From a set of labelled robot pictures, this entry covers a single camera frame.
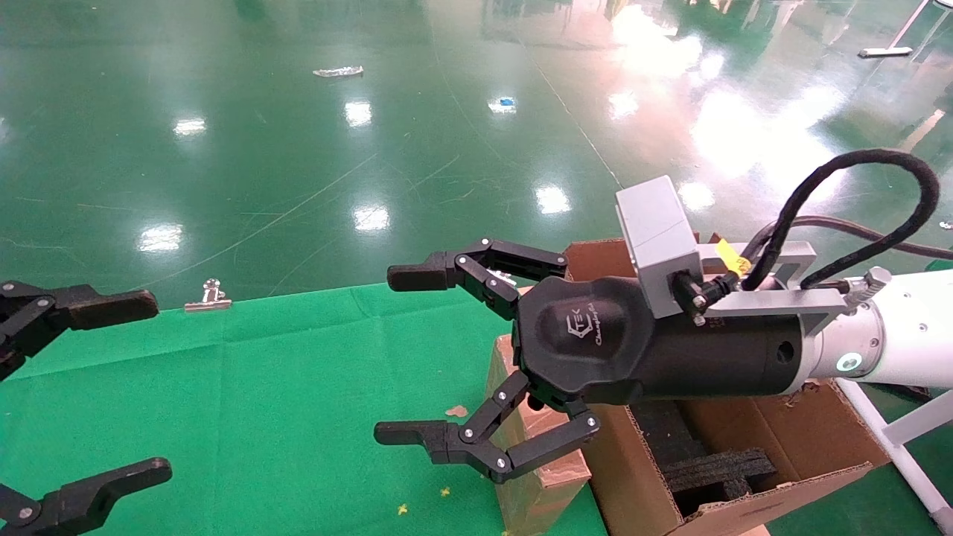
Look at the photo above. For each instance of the large open brown carton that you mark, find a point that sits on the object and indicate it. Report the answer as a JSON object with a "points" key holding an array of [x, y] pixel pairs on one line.
{"points": [[633, 484]]}

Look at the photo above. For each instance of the small taped cardboard box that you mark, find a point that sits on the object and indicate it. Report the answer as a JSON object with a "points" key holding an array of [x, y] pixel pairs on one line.
{"points": [[536, 499]]}

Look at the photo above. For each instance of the white litter strip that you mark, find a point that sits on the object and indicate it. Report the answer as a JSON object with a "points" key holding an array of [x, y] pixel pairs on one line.
{"points": [[339, 72]]}

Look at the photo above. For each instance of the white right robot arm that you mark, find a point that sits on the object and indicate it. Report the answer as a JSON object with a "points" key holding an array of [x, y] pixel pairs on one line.
{"points": [[908, 327]]}

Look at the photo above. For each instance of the green table cloth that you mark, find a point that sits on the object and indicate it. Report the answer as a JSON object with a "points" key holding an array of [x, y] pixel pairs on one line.
{"points": [[260, 409]]}

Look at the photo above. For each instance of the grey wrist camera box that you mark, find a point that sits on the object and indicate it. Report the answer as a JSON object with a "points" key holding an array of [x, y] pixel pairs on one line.
{"points": [[655, 231]]}

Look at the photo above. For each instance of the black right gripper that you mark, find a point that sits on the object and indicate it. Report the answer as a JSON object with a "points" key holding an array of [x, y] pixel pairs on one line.
{"points": [[595, 342]]}

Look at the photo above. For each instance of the black plastic part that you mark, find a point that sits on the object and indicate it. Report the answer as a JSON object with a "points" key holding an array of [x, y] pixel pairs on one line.
{"points": [[715, 469]]}

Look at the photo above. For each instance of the white metal stand frame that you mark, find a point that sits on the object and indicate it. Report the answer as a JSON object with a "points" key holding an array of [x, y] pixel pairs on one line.
{"points": [[907, 465]]}

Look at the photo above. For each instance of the white stand base bar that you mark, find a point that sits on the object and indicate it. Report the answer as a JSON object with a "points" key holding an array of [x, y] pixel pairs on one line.
{"points": [[886, 52]]}

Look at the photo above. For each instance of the small cardboard scrap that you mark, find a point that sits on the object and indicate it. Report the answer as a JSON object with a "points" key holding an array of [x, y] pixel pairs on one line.
{"points": [[456, 411]]}

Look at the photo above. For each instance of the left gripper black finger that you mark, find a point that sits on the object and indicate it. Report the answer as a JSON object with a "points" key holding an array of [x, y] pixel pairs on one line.
{"points": [[89, 491], [97, 307]]}

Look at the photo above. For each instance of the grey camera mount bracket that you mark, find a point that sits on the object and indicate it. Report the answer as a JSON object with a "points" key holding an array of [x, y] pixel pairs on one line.
{"points": [[782, 301]]}

